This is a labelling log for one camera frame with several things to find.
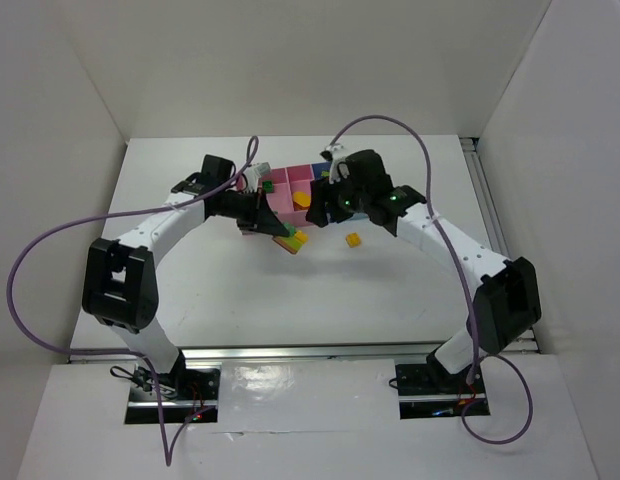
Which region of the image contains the yellow square lego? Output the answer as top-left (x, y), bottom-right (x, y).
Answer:
top-left (345, 232), bottom-right (362, 248)

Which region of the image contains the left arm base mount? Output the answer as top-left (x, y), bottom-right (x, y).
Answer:
top-left (109, 366), bottom-right (221, 425)

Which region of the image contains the small pink container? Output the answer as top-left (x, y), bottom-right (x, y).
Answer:
top-left (286, 164), bottom-right (314, 227)

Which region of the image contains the dark blue container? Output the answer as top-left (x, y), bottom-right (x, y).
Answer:
top-left (310, 161), bottom-right (332, 180)

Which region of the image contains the front aluminium rail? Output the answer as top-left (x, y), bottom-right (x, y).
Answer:
top-left (181, 342), bottom-right (441, 363)

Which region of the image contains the orange lego plate stack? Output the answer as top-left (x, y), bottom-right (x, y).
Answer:
top-left (272, 230), bottom-right (309, 255)

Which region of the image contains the right aluminium rail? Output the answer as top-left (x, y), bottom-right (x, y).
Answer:
top-left (459, 137), bottom-right (540, 354)

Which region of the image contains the large pink container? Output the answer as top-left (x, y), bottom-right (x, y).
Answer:
top-left (243, 163), bottom-right (294, 226)

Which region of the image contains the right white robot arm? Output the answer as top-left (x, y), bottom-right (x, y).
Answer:
top-left (306, 145), bottom-right (541, 376)

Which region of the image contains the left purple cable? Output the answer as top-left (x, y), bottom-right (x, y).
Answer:
top-left (6, 134), bottom-right (260, 466)

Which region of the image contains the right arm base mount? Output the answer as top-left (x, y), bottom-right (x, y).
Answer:
top-left (388, 356), bottom-right (490, 420)

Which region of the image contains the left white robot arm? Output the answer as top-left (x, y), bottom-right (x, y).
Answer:
top-left (82, 155), bottom-right (289, 389)

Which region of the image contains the aluminium rail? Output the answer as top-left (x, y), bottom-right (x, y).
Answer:
top-left (181, 342), bottom-right (441, 363)
top-left (459, 137), bottom-right (540, 354)

